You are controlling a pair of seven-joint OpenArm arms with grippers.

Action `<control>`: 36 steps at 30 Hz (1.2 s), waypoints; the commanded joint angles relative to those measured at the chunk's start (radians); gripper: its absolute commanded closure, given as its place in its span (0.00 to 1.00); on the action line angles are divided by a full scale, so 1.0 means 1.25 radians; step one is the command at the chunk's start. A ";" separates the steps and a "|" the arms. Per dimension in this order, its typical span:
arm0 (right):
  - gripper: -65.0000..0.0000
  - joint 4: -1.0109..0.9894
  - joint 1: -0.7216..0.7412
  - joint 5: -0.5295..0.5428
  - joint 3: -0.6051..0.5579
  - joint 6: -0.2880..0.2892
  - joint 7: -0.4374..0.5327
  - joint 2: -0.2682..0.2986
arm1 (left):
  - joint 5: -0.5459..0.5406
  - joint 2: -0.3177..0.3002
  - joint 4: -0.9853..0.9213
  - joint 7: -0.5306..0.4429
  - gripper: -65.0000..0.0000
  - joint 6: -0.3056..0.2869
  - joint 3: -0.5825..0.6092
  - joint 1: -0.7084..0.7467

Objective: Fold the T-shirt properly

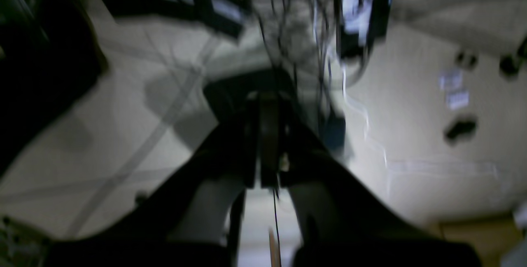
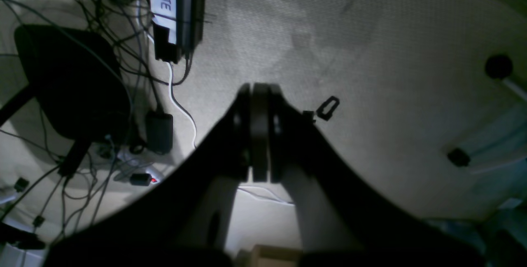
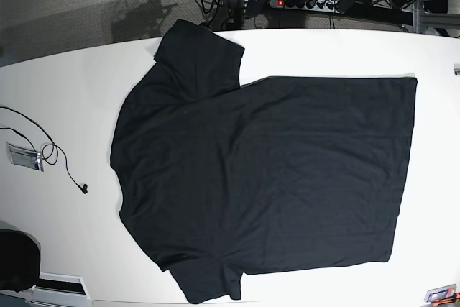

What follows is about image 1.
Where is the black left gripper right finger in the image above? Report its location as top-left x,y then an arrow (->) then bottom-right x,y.
260,94 -> 482,267

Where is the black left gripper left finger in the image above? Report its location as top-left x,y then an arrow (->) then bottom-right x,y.
45,94 -> 258,267

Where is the computer monitor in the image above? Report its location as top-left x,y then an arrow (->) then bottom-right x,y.
333,0 -> 393,60

